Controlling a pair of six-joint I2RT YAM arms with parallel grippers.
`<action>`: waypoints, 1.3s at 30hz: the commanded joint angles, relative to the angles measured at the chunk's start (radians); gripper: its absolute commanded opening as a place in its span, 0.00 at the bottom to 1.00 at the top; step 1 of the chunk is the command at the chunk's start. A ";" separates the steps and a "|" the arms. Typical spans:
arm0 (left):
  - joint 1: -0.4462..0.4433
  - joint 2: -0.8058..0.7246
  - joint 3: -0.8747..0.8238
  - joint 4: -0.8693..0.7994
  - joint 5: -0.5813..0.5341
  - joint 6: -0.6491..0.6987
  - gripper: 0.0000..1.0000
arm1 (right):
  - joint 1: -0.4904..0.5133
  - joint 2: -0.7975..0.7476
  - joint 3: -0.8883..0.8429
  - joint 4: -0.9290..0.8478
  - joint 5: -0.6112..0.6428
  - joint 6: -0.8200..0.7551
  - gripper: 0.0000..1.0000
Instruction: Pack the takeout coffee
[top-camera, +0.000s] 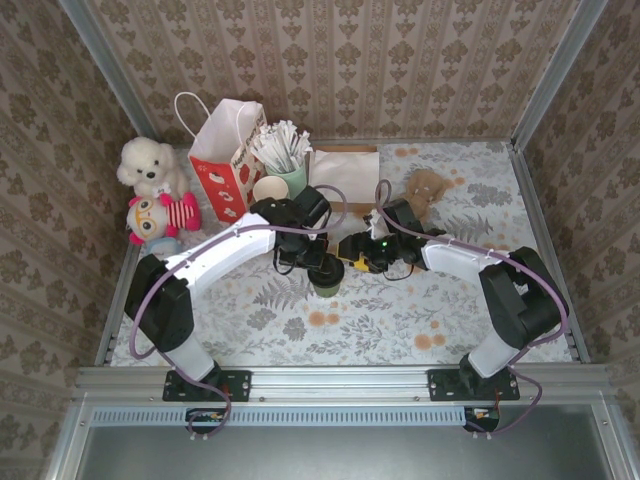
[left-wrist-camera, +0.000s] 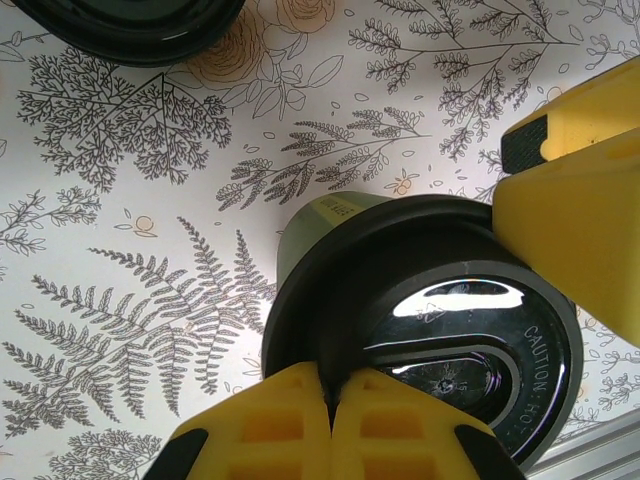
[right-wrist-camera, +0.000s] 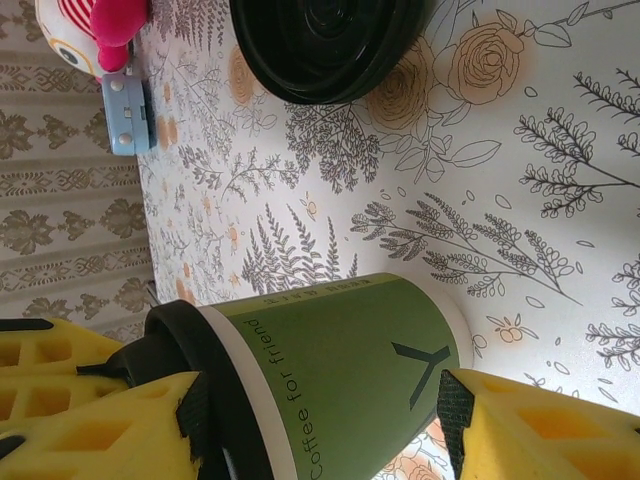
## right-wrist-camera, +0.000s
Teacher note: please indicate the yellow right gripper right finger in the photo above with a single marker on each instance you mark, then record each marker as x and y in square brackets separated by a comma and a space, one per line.
[550, 440]

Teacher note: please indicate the green paper coffee cup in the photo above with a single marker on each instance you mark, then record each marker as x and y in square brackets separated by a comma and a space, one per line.
[340, 380]

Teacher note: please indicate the black plastic cup lid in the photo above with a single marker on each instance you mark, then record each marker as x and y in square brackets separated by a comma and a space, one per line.
[170, 325]
[325, 45]

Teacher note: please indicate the light blue plastic box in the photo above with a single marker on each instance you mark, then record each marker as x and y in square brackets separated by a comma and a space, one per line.
[125, 115]

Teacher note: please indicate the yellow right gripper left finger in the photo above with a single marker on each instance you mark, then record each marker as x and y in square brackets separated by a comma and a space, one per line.
[75, 440]

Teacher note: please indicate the pink striped plush doll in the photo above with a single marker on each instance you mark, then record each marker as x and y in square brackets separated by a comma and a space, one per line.
[110, 30]

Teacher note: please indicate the floral patterned table cover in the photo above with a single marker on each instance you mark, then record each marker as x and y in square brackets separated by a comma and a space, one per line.
[450, 200]

